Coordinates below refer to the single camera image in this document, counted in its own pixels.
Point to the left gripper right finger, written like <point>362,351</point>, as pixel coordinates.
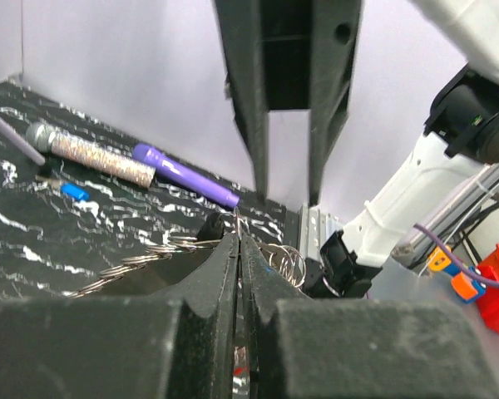
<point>299,347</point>

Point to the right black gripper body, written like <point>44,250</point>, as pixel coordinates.
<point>286,27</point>

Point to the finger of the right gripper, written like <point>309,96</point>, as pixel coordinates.
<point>242,39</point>
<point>333,42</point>

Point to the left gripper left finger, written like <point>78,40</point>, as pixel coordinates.
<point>174,343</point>

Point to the large toothed keyring disc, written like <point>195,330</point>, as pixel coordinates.
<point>161,266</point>

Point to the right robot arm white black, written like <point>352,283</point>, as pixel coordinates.
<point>461,134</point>

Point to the orange blue toy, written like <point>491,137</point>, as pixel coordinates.
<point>467,289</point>

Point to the glitter toy microphone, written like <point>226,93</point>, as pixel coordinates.
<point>49,139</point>

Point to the lilac music stand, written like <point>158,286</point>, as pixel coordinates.
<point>27,149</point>

